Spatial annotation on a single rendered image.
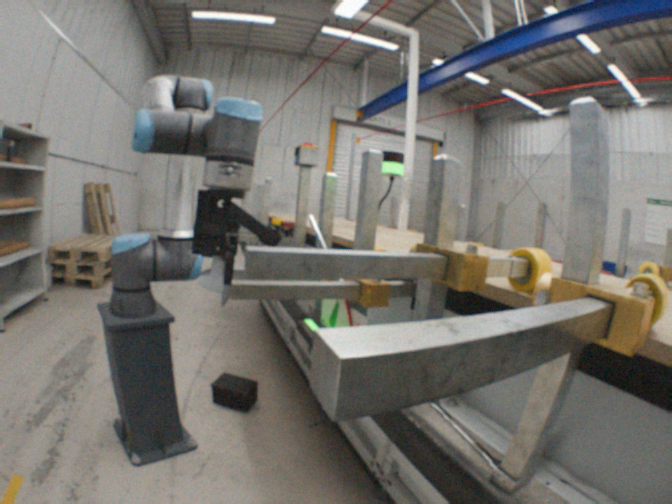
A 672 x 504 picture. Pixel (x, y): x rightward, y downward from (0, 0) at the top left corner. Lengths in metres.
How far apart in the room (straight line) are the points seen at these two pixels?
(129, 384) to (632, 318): 1.29
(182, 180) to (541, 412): 1.14
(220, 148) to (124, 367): 0.87
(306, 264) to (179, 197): 0.86
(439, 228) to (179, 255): 0.89
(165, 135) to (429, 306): 0.56
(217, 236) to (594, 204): 0.54
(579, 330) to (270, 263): 0.30
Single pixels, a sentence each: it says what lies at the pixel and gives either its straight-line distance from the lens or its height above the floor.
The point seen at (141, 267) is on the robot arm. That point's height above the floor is 0.77.
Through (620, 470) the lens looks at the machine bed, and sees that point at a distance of 0.63.
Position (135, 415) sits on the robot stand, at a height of 0.23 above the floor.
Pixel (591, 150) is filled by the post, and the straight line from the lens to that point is 0.36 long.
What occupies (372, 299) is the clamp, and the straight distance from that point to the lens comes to 0.67.
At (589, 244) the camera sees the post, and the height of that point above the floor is 1.01.
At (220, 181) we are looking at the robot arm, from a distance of 0.57.
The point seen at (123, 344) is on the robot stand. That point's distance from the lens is 1.20.
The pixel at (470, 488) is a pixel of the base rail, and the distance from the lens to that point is 0.48.
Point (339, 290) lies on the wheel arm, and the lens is 0.67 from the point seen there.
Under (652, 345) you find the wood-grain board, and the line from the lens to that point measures 0.52.
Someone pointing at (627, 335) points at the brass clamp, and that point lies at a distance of 0.33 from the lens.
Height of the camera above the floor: 1.01
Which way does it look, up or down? 8 degrees down
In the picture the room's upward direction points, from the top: 5 degrees clockwise
